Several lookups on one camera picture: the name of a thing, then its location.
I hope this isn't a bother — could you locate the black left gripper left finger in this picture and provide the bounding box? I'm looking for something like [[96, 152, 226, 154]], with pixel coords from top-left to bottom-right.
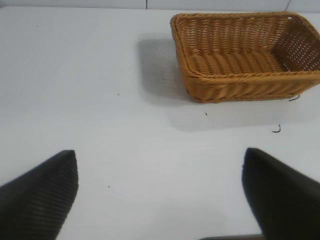
[[0, 149, 80, 240]]

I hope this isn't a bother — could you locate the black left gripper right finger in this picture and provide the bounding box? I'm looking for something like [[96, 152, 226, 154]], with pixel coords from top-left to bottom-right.
[[241, 147, 320, 240]]

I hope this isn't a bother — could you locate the brown woven wicker basket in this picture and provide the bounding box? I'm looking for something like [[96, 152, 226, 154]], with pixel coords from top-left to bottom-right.
[[170, 11, 320, 103]]

